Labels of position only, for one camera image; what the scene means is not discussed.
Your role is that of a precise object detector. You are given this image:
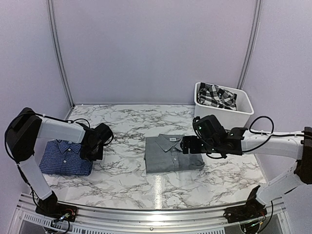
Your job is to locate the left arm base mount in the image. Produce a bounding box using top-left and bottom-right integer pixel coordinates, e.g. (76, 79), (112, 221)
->
(33, 192), (78, 222)

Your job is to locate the blue checkered shirt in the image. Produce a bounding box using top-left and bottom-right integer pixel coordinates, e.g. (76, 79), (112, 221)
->
(39, 140), (93, 176)

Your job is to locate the aluminium wall post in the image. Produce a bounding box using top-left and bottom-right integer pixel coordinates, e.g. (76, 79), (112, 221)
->
(236, 0), (263, 90)
(46, 0), (75, 108)

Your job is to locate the black white plaid shirt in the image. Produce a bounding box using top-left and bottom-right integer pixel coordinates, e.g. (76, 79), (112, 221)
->
(196, 82), (237, 111)

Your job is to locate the white plastic bin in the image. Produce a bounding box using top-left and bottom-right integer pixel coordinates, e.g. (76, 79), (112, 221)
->
(194, 82), (254, 130)

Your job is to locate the grey long sleeve shirt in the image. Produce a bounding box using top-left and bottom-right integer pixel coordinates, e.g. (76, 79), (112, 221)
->
(144, 134), (205, 174)

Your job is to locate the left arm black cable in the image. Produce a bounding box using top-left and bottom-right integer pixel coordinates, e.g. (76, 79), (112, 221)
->
(4, 112), (115, 166)

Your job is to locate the aluminium front frame rail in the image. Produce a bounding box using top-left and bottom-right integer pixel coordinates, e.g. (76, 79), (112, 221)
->
(8, 194), (293, 234)

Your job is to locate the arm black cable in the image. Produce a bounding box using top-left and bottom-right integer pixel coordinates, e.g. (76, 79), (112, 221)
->
(192, 115), (312, 160)
(4, 112), (115, 166)

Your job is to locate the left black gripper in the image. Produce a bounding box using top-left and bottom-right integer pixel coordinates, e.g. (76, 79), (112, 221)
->
(80, 143), (103, 161)

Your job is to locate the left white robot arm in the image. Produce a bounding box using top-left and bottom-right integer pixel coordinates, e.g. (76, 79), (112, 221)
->
(4, 107), (114, 217)

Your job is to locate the left aluminium wall post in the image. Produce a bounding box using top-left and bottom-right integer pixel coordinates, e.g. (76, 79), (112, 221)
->
(46, 0), (75, 108)

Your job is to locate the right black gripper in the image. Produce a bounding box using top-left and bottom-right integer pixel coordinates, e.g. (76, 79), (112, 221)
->
(180, 136), (220, 154)

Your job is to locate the right aluminium wall post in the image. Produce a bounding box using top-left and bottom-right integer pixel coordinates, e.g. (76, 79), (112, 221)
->
(236, 0), (263, 90)

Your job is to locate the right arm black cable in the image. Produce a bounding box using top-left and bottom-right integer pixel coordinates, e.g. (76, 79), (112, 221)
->
(192, 115), (312, 160)

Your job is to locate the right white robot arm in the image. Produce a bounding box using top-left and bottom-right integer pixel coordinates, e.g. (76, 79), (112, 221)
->
(180, 115), (312, 218)

